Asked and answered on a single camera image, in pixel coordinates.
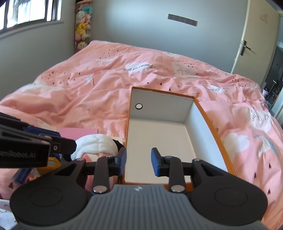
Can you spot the pink notebook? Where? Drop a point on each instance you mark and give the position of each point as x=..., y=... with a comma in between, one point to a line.
x=76, y=133

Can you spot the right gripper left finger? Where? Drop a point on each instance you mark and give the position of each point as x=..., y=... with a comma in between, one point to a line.
x=104, y=168

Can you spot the orange plush keychain with tag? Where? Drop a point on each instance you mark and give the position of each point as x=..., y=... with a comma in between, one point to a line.
x=27, y=174

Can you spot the white black plush toy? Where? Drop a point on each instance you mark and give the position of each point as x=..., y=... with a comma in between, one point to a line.
x=92, y=147

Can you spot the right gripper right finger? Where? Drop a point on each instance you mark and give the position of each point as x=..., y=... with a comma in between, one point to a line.
x=173, y=168

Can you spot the pink patterned duvet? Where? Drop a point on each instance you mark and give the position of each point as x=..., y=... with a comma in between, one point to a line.
x=92, y=89

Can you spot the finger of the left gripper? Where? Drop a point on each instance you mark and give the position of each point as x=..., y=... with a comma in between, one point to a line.
x=59, y=144

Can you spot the cream door with handle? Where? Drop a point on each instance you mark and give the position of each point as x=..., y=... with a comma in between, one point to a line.
x=258, y=41

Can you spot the orange white cardboard box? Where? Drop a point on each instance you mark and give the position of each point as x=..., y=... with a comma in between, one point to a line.
x=176, y=125

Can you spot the window with frame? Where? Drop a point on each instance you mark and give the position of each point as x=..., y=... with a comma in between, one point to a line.
x=16, y=14

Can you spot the grey wall switch strip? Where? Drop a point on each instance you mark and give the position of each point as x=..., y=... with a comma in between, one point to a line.
x=182, y=19

